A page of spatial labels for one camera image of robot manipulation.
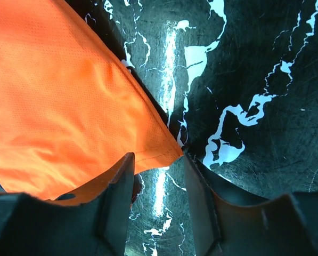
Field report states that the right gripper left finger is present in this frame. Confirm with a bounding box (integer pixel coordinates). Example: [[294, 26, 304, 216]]
[[0, 153, 135, 255]]

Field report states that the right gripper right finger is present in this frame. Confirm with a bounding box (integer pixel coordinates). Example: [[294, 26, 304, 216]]
[[184, 154, 318, 255]]

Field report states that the orange t shirt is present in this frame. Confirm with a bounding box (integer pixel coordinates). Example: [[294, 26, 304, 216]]
[[0, 1, 182, 200]]

